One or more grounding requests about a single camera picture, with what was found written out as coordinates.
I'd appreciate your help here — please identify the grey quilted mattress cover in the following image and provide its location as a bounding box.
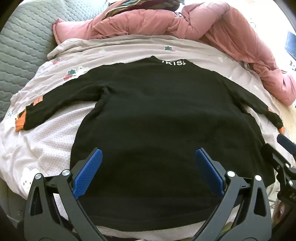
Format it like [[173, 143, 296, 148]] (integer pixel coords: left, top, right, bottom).
[[0, 0, 109, 232]]

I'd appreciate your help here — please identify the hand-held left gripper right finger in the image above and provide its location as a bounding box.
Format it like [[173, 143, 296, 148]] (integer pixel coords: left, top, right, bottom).
[[195, 147, 272, 241]]

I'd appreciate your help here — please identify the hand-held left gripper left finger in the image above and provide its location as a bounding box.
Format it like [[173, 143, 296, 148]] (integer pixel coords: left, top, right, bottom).
[[23, 147, 109, 241]]

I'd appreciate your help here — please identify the colourful striped cloth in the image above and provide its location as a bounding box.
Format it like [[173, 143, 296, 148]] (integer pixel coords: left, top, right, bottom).
[[102, 0, 183, 18]]

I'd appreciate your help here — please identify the printed strawberry blanket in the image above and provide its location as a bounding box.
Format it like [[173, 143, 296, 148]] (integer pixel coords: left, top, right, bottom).
[[0, 35, 296, 241]]

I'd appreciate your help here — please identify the black sweater with orange patches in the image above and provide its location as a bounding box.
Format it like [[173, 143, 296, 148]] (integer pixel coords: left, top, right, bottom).
[[15, 55, 284, 234]]

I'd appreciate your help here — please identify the dark blue flat object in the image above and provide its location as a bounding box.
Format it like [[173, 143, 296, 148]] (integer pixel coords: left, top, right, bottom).
[[285, 31, 296, 56]]

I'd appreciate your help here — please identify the pink puffer jacket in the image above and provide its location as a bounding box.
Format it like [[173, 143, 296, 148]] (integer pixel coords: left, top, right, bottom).
[[53, 0, 296, 106]]

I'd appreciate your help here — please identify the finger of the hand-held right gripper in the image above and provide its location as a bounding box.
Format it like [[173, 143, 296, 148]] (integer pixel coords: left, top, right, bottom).
[[277, 134, 296, 154], [262, 143, 292, 178]]

